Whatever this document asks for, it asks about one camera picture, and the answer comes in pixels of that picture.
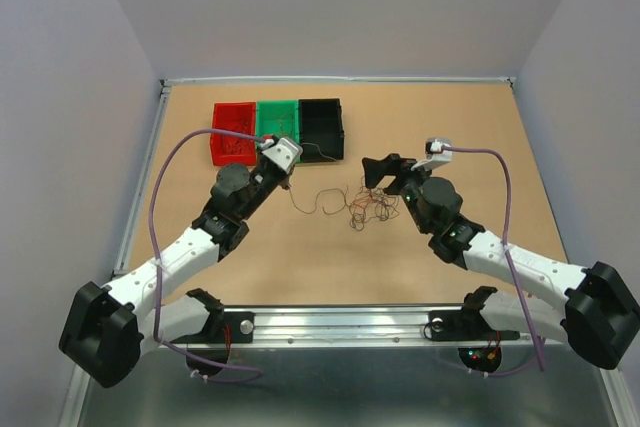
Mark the aluminium frame rail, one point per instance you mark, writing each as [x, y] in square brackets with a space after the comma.
[330, 263]

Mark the green plastic bin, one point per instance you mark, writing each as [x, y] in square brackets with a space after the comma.
[278, 118]

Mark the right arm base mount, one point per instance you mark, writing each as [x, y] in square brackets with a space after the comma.
[460, 327]

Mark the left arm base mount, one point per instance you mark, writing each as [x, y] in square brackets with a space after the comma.
[228, 326]

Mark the black plastic bin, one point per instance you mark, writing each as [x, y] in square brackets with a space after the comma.
[321, 130]

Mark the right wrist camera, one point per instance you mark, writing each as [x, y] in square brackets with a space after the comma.
[437, 154]

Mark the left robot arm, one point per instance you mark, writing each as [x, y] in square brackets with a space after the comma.
[110, 327]

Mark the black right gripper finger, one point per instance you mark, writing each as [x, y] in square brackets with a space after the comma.
[395, 187]
[375, 170]

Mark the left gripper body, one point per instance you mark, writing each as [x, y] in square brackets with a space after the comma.
[264, 181]

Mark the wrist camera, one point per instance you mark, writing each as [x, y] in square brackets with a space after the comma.
[283, 152]
[437, 154]

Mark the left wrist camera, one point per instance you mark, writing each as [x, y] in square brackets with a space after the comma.
[283, 152]

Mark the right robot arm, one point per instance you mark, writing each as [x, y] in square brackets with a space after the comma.
[589, 308]

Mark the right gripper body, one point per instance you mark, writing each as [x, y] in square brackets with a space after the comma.
[413, 181]

